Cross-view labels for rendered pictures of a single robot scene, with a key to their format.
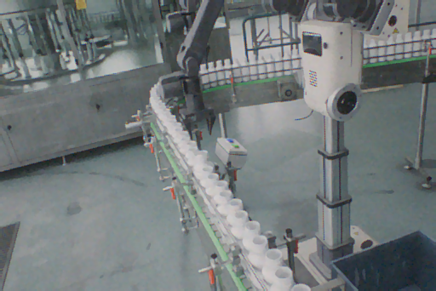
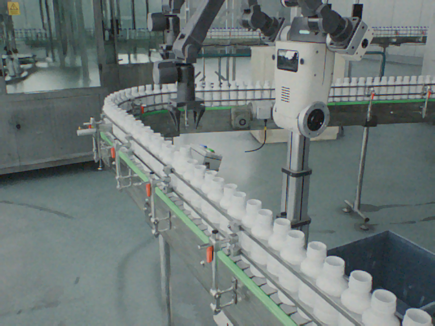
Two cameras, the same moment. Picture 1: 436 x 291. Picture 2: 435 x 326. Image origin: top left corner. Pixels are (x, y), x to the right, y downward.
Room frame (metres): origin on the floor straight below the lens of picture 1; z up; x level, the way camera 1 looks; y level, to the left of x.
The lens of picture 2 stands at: (-0.13, 0.25, 1.61)
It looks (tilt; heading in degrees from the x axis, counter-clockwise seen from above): 20 degrees down; 346
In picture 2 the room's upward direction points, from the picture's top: straight up
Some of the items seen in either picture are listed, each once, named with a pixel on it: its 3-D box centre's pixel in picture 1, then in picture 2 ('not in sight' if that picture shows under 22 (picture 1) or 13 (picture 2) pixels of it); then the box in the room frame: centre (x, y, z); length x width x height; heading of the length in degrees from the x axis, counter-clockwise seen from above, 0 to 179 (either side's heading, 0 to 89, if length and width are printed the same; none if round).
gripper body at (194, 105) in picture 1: (195, 103); (186, 93); (1.17, 0.04, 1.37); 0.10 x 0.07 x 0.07; 104
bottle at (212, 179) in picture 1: (216, 198); (200, 191); (1.05, 0.02, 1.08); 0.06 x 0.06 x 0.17
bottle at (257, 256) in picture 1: (262, 267); (263, 242); (0.71, -0.07, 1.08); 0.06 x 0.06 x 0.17
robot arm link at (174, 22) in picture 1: (180, 14); (163, 15); (1.61, 0.04, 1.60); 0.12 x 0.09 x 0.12; 105
